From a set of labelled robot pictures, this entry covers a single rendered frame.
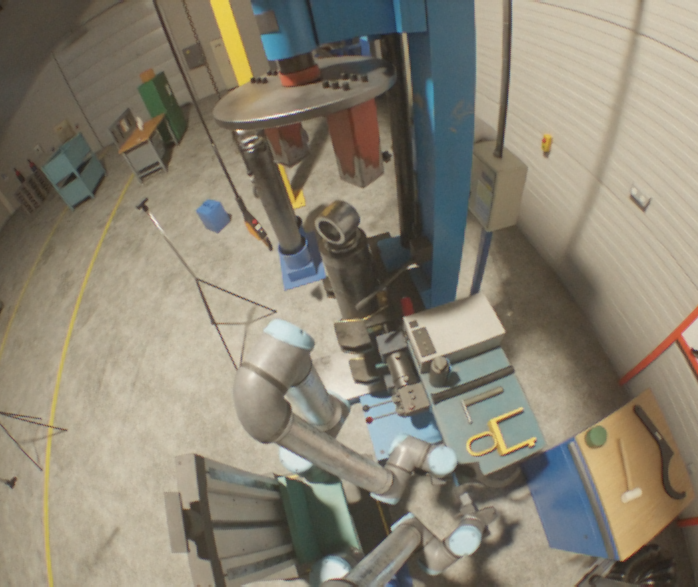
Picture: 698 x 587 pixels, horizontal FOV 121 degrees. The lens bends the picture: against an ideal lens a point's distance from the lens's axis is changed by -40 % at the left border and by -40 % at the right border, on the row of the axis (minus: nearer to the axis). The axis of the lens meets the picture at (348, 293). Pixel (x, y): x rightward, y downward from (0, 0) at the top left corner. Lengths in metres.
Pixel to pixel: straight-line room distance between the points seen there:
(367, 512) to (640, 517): 1.53
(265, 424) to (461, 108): 1.07
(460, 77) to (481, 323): 1.00
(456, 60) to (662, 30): 1.54
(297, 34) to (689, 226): 2.20
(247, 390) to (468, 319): 1.08
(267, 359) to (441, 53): 0.96
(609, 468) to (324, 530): 1.32
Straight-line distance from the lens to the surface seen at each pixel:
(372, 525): 2.15
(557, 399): 2.82
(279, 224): 2.87
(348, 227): 1.31
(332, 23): 1.01
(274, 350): 0.69
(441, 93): 1.12
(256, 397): 0.67
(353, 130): 0.92
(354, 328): 1.71
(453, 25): 1.09
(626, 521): 1.86
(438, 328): 1.46
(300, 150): 1.31
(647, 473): 1.95
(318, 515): 1.46
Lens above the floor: 2.45
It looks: 52 degrees down
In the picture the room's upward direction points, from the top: 16 degrees counter-clockwise
